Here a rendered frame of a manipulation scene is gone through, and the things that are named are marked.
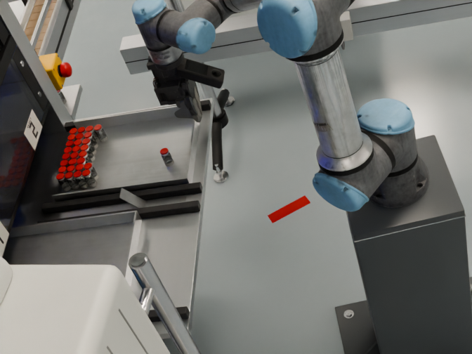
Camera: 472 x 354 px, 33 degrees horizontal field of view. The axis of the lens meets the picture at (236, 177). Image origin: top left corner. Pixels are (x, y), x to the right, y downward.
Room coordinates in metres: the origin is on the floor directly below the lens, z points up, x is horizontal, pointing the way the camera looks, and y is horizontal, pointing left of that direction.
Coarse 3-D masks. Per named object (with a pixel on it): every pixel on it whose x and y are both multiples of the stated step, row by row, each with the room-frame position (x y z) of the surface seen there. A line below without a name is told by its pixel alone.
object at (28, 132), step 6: (30, 114) 1.59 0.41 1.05; (30, 120) 1.58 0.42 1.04; (36, 120) 1.60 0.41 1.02; (36, 126) 1.58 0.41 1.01; (24, 132) 1.53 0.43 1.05; (30, 132) 1.55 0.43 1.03; (36, 132) 1.57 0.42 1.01; (30, 138) 1.54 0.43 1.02; (30, 144) 1.53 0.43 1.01; (36, 144) 1.54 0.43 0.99
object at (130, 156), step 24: (96, 120) 1.66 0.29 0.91; (120, 120) 1.64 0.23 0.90; (144, 120) 1.62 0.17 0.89; (168, 120) 1.59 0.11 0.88; (192, 120) 1.55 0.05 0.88; (120, 144) 1.57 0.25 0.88; (144, 144) 1.53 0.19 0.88; (168, 144) 1.50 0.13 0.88; (192, 144) 1.44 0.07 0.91; (96, 168) 1.51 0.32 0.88; (120, 168) 1.48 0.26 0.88; (144, 168) 1.45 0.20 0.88; (168, 168) 1.42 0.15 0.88; (192, 168) 1.38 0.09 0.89; (72, 192) 1.42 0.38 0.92; (96, 192) 1.40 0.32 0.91
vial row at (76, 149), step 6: (78, 132) 1.62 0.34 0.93; (84, 132) 1.61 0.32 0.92; (78, 138) 1.59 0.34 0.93; (84, 138) 1.60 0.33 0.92; (78, 144) 1.57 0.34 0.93; (72, 150) 1.55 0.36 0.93; (78, 150) 1.55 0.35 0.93; (72, 156) 1.53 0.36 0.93; (78, 156) 1.53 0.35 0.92; (72, 162) 1.51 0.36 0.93; (72, 168) 1.49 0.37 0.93; (66, 174) 1.48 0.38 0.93; (72, 174) 1.47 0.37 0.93; (72, 180) 1.46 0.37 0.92; (72, 186) 1.46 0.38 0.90; (78, 186) 1.46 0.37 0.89
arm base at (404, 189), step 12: (408, 168) 1.15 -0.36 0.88; (420, 168) 1.16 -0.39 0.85; (384, 180) 1.16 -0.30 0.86; (396, 180) 1.14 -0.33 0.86; (408, 180) 1.14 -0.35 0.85; (420, 180) 1.16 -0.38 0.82; (384, 192) 1.15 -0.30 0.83; (396, 192) 1.14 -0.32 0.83; (408, 192) 1.13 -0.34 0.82; (420, 192) 1.13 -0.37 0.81; (384, 204) 1.14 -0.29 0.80; (396, 204) 1.13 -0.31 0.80; (408, 204) 1.13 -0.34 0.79
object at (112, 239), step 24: (96, 216) 1.31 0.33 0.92; (120, 216) 1.30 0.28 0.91; (24, 240) 1.36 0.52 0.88; (48, 240) 1.33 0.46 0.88; (72, 240) 1.30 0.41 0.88; (96, 240) 1.27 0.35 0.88; (120, 240) 1.25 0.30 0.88; (24, 264) 1.28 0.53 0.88; (48, 264) 1.26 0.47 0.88; (72, 264) 1.23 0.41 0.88; (96, 264) 1.20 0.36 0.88; (120, 264) 1.18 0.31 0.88
